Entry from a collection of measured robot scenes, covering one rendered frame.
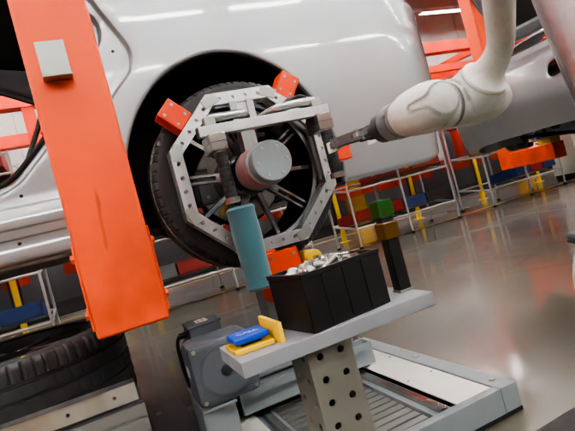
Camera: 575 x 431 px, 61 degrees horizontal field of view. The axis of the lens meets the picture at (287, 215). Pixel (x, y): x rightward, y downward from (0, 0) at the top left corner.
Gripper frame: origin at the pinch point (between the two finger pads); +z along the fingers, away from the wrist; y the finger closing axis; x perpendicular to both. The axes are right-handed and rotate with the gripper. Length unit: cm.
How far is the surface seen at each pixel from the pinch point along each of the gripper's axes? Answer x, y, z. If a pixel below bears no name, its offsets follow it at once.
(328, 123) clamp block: 8.6, 0.3, 10.3
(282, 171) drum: -1.9, -15.0, 17.5
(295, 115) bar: 13.3, -8.1, 13.3
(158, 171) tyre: 9, -48, 41
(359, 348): -67, 3, 35
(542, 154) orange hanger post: -21, 343, 232
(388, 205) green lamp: -18.6, -11.6, -28.4
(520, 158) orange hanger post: -20, 343, 258
